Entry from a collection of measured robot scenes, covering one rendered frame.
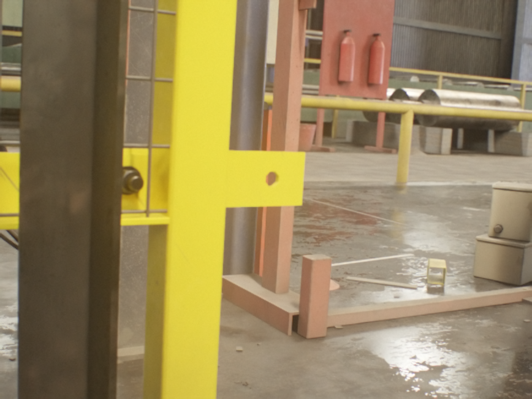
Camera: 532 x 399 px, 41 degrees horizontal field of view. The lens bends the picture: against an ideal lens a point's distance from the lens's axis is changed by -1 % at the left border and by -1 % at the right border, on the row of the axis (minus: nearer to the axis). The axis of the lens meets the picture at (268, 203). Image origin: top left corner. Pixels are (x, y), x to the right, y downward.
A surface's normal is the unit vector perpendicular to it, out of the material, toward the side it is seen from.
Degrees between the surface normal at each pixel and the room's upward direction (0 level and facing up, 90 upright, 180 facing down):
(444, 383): 0
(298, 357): 0
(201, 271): 90
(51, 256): 90
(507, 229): 90
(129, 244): 90
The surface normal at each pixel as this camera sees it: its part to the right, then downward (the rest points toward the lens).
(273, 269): -0.86, 0.02
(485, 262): -0.64, 0.07
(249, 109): 0.50, 0.15
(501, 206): -0.43, 0.10
